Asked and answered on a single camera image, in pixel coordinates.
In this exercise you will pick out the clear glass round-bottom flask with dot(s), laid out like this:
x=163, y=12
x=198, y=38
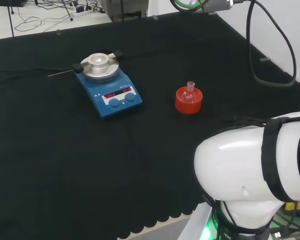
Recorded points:
x=189, y=94

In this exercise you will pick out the heater with blue base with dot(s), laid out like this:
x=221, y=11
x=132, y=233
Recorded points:
x=110, y=87

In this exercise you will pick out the black bench cloth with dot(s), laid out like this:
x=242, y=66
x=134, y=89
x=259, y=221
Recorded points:
x=65, y=155

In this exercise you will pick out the thin metal heater probe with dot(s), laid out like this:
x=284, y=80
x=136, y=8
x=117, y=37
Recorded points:
x=61, y=73

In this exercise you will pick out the small clear cloth clip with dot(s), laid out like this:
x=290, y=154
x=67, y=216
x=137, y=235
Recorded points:
x=154, y=17
x=58, y=32
x=212, y=13
x=265, y=59

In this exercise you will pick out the grey metal cabinet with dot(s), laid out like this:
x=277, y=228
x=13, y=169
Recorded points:
x=125, y=10

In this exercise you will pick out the white power strip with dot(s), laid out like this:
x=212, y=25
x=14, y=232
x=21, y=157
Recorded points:
x=82, y=13

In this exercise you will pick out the black tripod leg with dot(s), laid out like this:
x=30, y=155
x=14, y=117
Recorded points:
x=69, y=12

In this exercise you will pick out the black tripod pole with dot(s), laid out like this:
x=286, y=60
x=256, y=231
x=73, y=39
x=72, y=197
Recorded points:
x=11, y=20

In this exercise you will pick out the yellow stop button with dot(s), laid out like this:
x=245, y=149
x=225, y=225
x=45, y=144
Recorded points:
x=298, y=208

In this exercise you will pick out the black box on floor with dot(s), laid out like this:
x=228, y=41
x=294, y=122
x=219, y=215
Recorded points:
x=10, y=2

